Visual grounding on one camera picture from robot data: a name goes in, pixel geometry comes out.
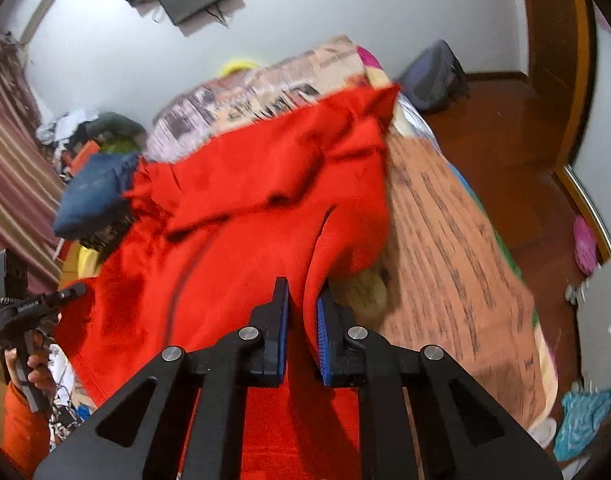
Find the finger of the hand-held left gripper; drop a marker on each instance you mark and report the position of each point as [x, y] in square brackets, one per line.
[72, 291]

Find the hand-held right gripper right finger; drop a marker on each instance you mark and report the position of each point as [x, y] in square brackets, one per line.
[325, 340]

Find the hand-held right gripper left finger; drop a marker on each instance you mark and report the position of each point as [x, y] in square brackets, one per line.
[284, 325]

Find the red garment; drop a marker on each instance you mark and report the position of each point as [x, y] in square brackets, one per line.
[225, 210]

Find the person's left hand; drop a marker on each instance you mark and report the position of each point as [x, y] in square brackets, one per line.
[42, 375]

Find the yellow brown fleece blanket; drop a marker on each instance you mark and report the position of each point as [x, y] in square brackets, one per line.
[87, 260]

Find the navy blue garment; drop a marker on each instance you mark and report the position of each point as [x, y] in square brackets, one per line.
[95, 190]

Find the striped curtain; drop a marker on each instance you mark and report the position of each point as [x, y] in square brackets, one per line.
[15, 160]

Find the car printed blanket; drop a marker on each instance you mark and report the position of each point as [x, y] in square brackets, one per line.
[450, 260]

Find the pile of clutter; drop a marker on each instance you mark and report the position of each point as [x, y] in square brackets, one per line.
[70, 130]

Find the white slipper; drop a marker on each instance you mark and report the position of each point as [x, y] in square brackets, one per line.
[543, 432]

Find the teal cloth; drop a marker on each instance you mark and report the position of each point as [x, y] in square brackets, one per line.
[583, 420]

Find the pink slipper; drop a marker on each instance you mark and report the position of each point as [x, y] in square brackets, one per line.
[584, 242]

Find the multicoloured bed sheet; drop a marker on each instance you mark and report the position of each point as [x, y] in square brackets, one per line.
[373, 62]

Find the dark backpack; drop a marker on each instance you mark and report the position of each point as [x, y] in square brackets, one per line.
[435, 77]

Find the white wardrobe door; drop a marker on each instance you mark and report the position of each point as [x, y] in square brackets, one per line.
[610, 135]

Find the wooden door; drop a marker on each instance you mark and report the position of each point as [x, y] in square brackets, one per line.
[550, 35]

